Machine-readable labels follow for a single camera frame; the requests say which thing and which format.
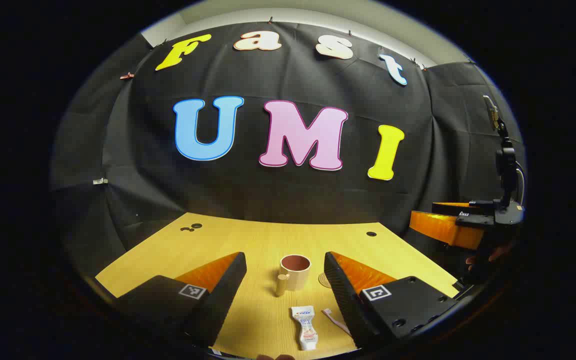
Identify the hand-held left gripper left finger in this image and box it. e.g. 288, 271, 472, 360
114, 251, 248, 348

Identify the wooden desktop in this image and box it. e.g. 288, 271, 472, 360
94, 212, 461, 360

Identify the black backdrop cloth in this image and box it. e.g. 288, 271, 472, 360
50, 20, 526, 281

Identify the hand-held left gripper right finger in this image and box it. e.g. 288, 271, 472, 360
323, 251, 460, 352

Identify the white toothpaste tube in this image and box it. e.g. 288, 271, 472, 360
290, 305, 319, 352

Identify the pink toothbrush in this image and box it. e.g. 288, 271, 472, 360
321, 308, 352, 337

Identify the beige cup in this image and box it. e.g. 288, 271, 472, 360
275, 254, 313, 298

